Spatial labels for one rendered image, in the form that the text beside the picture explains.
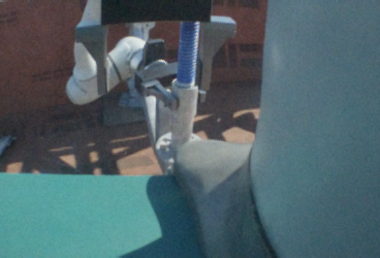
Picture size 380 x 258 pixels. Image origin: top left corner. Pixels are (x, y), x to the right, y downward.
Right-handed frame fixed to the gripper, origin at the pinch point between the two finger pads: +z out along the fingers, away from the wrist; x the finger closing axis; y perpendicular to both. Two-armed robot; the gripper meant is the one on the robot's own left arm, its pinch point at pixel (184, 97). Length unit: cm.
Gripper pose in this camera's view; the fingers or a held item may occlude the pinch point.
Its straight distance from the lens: 65.0
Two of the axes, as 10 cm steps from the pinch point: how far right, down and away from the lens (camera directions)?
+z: 5.4, 5.4, -6.5
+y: -0.7, 7.9, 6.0
